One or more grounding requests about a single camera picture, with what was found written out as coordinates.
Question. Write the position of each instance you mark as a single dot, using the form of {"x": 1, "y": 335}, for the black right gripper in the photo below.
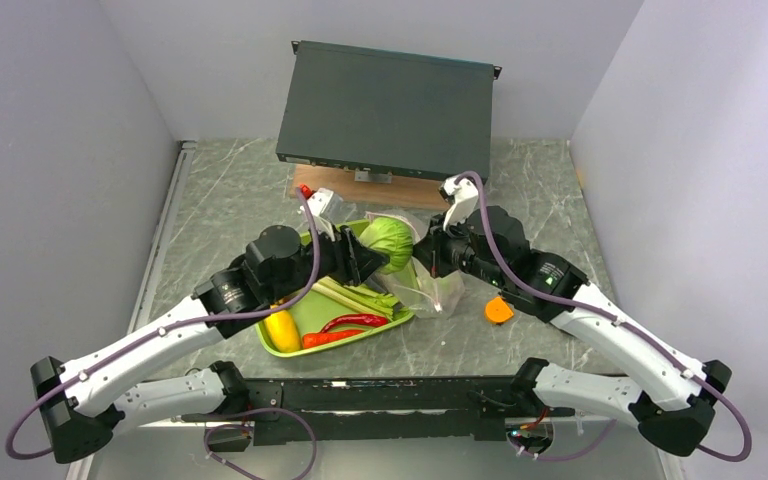
{"x": 430, "y": 250}

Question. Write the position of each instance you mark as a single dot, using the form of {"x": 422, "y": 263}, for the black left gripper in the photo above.
{"x": 354, "y": 262}

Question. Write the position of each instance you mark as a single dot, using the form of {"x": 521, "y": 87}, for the green cabbage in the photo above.
{"x": 391, "y": 237}

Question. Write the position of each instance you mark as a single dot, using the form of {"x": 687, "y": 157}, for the clear pink zip top bag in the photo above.
{"x": 417, "y": 291}

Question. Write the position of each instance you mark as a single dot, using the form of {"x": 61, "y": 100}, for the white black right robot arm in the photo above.
{"x": 667, "y": 396}

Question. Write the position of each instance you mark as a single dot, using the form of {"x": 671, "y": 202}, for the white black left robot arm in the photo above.
{"x": 84, "y": 403}

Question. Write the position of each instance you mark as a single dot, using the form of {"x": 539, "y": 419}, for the green celery stalks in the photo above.
{"x": 359, "y": 298}

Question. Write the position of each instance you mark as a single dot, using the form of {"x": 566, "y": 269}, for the wooden board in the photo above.
{"x": 400, "y": 192}

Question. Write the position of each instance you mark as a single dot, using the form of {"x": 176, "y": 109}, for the green plastic tray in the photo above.
{"x": 315, "y": 310}

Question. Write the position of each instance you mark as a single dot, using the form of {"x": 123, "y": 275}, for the orange pumpkin slice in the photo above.
{"x": 497, "y": 311}

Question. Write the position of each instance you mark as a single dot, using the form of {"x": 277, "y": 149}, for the orange red chili pepper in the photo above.
{"x": 315, "y": 340}

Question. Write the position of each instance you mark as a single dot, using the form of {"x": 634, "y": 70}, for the yellow bell pepper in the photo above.
{"x": 283, "y": 332}

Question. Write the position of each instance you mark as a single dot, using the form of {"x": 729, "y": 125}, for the dark grey rack device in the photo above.
{"x": 387, "y": 112}

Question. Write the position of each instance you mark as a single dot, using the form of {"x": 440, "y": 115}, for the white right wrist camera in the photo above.
{"x": 462, "y": 196}

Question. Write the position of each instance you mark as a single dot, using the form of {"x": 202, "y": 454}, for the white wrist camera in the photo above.
{"x": 462, "y": 196}
{"x": 323, "y": 204}

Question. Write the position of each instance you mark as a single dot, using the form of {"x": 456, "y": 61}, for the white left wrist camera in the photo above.
{"x": 323, "y": 204}

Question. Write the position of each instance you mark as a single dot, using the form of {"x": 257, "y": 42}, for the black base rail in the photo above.
{"x": 280, "y": 411}

